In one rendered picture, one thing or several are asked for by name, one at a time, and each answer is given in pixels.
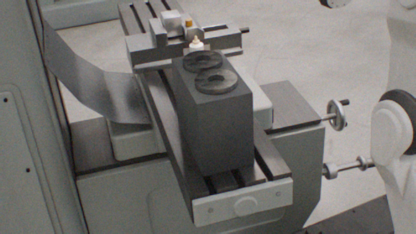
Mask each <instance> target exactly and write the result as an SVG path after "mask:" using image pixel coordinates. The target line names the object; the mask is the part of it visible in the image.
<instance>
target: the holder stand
mask: <svg viewBox="0 0 416 234"><path fill-rule="evenodd" d="M171 64H172V70H173V80H174V87H175V97H176V108H177V114H178V124H179V126H180V129H181V131H182V133H183V135H184V137H185V140H186V142H187V144H188V146H189V147H190V149H191V152H192V153H193V155H194V158H195V160H196V162H197V164H198V166H199V169H200V171H201V173H202V175H203V176H209V175H214V174H218V173H222V172H225V171H230V170H235V169H238V168H243V167H246V166H248V165H253V164H254V119H253V92H252V91H251V89H250V88H249V87H248V86H247V84H246V82H245V81H244V80H243V79H242V78H241V77H240V75H239V74H238V73H237V71H236V70H235V69H234V67H233V66H232V65H231V64H230V62H229V61H228V59H227V58H226V57H225V55H224V54H223V53H222V51H221V50H197V51H193V52H190V53H188V54H186V55H185V56H183V57H179V58H173V59H171Z"/></svg>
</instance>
